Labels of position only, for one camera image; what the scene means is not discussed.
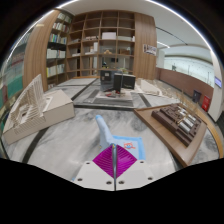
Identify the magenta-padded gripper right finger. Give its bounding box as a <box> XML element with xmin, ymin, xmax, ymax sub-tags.
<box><xmin>115</xmin><ymin>144</ymin><xmax>156</xmax><ymax>192</ymax></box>

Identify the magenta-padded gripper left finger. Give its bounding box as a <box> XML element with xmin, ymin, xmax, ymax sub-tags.
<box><xmin>73</xmin><ymin>143</ymin><xmax>117</xmax><ymax>192</ymax></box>

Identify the light blue printed towel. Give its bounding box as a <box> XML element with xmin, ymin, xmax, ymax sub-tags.
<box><xmin>94</xmin><ymin>114</ymin><xmax>147</xmax><ymax>162</ymax></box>

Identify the dark brown building model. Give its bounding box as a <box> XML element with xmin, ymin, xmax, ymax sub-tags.
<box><xmin>150</xmin><ymin>103</ymin><xmax>203</xmax><ymax>148</ymax></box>

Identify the white architectural building model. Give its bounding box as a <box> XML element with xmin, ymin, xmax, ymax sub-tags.
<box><xmin>1</xmin><ymin>73</ymin><xmax>76</xmax><ymax>145</ymax></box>

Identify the small white building model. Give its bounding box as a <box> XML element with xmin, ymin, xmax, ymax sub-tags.
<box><xmin>135</xmin><ymin>78</ymin><xmax>161</xmax><ymax>96</ymax></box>

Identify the dark grey block model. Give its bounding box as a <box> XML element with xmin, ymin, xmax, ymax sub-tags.
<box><xmin>99</xmin><ymin>69</ymin><xmax>137</xmax><ymax>93</ymax></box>

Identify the dark bin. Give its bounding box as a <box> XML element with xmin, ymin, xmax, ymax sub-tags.
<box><xmin>192</xmin><ymin>89</ymin><xmax>202</xmax><ymax>104</ymax></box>

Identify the red bin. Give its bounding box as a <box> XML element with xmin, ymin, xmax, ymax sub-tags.
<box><xmin>201</xmin><ymin>95</ymin><xmax>212</xmax><ymax>113</ymax></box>

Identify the bookshelf with colourful books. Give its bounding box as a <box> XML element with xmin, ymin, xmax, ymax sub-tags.
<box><xmin>0</xmin><ymin>29</ymin><xmax>31</xmax><ymax>134</ymax></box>

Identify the wooden shelf unit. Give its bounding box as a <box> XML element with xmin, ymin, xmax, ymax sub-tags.
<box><xmin>22</xmin><ymin>9</ymin><xmax>158</xmax><ymax>93</ymax></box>

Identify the grey model base plate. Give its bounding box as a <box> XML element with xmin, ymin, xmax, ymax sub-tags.
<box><xmin>74</xmin><ymin>89</ymin><xmax>134</xmax><ymax>109</ymax></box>

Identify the wall poster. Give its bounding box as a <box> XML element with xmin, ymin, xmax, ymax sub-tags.
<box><xmin>143</xmin><ymin>43</ymin><xmax>158</xmax><ymax>56</ymax></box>

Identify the blue wall screen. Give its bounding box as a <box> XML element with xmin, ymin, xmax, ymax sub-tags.
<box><xmin>214</xmin><ymin>76</ymin><xmax>223</xmax><ymax>88</ymax></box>

